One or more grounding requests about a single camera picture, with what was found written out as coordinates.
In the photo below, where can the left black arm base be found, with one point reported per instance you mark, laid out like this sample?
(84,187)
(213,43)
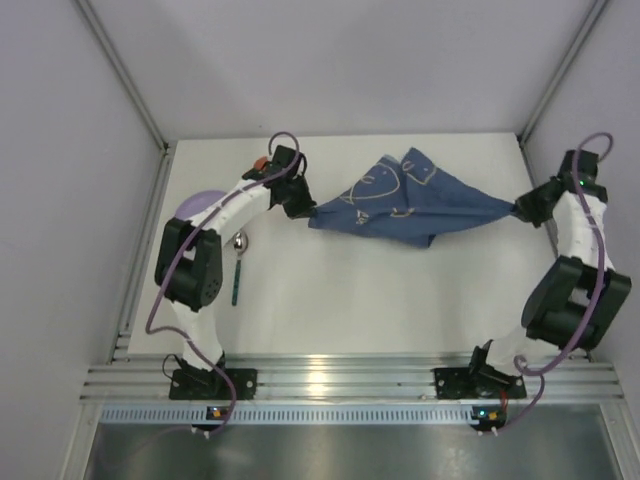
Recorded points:
(188,383)

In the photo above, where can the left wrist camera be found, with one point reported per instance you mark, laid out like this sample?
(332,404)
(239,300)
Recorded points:
(285,159)

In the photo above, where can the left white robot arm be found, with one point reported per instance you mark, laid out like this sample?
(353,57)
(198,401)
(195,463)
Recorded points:
(189,267)

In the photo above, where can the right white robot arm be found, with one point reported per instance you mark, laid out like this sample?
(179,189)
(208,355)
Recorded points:
(574,303)

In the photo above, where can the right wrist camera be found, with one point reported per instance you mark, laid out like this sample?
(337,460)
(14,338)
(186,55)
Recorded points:
(586,164)

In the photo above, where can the blue fish-print cloth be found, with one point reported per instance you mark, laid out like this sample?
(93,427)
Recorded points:
(411,201)

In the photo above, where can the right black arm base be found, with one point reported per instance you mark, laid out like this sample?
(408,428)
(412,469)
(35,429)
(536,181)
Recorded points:
(478,380)

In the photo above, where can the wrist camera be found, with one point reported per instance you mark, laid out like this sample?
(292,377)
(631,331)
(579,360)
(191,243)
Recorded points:
(285,159)
(586,164)

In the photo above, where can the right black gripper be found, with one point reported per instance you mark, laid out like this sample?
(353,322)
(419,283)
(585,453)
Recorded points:
(533,206)

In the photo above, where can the purple plastic plate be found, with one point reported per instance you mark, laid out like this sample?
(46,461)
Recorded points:
(197,203)

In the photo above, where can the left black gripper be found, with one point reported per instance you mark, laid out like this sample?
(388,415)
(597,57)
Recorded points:
(297,197)

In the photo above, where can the perforated cable duct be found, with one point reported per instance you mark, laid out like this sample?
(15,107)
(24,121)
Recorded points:
(281,414)

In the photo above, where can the spoon with green handle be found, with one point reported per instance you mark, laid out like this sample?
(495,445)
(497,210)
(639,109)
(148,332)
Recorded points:
(240,246)

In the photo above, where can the aluminium frame rail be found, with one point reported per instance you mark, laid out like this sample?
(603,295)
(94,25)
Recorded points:
(336,379)

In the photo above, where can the orange plastic cup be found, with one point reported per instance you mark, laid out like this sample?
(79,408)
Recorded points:
(261,163)

